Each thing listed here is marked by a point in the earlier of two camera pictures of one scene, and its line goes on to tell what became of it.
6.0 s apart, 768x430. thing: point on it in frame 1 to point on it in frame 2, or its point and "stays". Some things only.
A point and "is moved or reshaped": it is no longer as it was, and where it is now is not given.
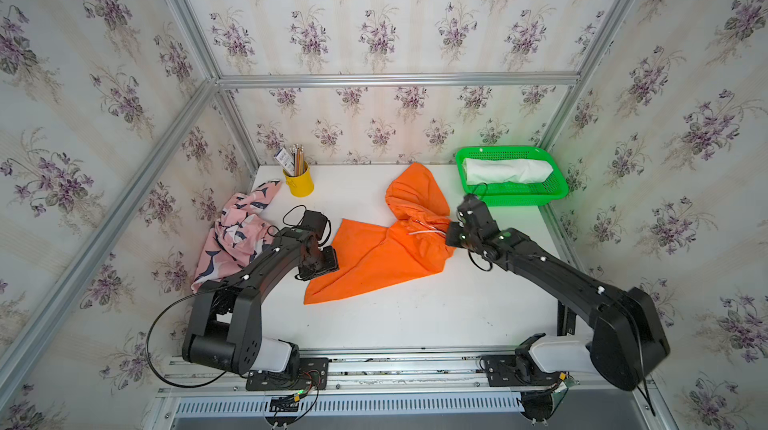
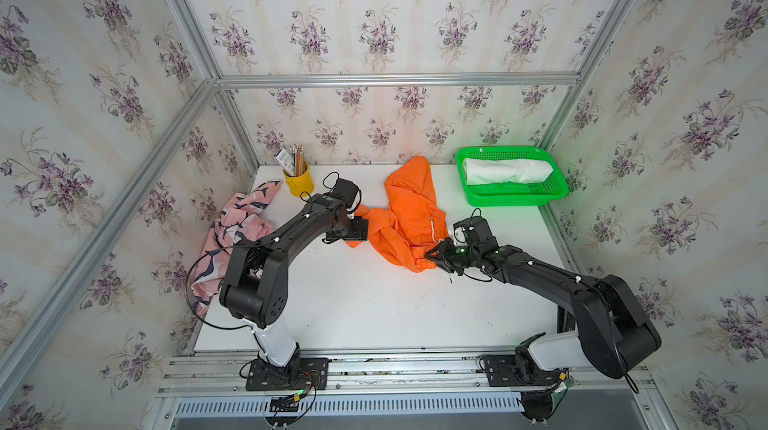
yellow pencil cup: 300,185 stays
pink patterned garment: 241,230 stays
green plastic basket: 513,194 stays
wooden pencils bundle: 299,159 stays
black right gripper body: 460,239 to 452,256
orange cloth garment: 414,246 is moved or reshaped
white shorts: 505,171 stays
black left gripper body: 322,262 to 352,228
